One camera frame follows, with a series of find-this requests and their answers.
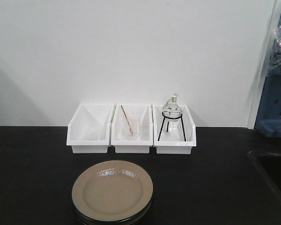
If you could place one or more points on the beige round plate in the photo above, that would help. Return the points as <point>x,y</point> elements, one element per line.
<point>129,221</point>
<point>112,191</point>

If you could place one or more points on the glass beaker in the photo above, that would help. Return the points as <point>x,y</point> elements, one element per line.
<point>136,128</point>

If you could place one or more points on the middle white storage bin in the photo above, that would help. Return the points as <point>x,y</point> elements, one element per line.
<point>142,113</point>

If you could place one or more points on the white storage bin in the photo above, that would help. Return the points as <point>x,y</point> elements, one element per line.
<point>142,113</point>
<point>89,130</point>
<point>173,137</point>

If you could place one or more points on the red glass stirring rod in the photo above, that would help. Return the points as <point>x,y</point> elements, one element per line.
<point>128,123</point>

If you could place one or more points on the glass flask with stopper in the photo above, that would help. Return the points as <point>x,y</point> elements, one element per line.
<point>171,110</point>

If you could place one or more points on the right white storage bin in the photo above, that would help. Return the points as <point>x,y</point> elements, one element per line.
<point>173,137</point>

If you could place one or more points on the left white storage bin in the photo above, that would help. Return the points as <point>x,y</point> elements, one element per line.
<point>89,130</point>

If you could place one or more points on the grey pegboard drying rack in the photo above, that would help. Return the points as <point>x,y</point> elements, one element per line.
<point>268,121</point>

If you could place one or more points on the black sink basin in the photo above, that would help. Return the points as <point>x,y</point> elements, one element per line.
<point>268,164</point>

